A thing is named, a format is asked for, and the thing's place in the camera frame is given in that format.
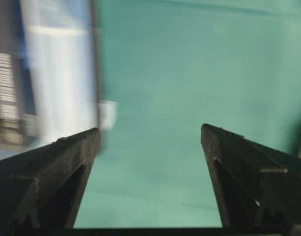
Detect black RealSense box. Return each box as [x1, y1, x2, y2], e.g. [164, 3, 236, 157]
[0, 0, 117, 159]

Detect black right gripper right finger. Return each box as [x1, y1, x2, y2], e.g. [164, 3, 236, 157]
[201, 124, 301, 233]

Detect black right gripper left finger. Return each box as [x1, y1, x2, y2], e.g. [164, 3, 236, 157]
[0, 128, 100, 233]

